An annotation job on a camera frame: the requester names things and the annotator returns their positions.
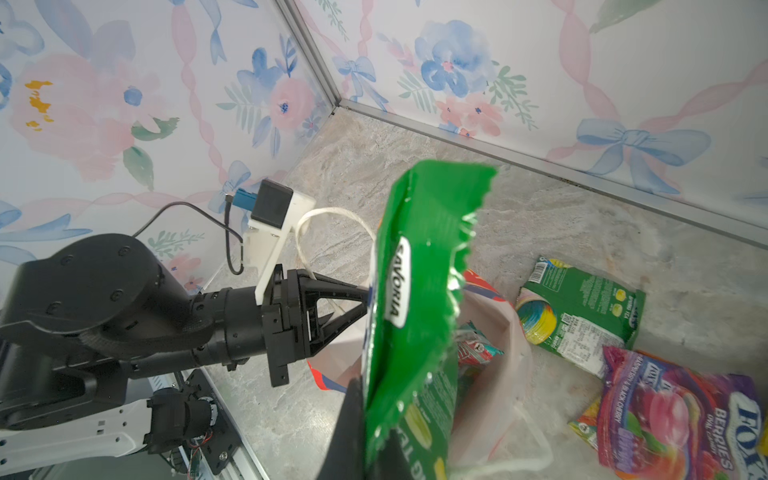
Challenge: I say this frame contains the red paper bag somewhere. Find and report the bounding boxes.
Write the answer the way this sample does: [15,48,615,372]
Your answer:
[293,206,556,475]

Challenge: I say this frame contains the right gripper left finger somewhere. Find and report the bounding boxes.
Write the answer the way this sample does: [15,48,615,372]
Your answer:
[316,378,365,480]

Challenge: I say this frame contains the teal snack pack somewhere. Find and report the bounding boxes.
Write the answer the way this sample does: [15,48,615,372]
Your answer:
[455,322,504,367]

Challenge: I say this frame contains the purple berries candy pack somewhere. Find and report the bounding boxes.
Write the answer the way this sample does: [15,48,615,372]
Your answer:
[597,347,767,479]

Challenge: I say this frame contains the green snack pack back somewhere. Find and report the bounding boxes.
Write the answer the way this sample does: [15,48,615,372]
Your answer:
[514,257,646,378]

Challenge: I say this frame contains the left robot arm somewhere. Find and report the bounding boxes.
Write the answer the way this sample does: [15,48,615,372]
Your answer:
[1,234,368,477]

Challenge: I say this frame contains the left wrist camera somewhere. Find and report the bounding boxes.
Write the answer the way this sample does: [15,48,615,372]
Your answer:
[232,179,316,305]

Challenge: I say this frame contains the yellow green candy pack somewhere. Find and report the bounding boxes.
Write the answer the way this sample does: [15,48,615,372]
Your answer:
[363,160,497,479]

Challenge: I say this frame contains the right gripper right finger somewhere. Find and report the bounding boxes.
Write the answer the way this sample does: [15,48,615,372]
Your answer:
[374,434,412,480]

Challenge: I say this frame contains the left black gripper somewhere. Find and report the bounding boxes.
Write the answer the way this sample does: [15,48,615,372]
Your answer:
[261,264,369,387]

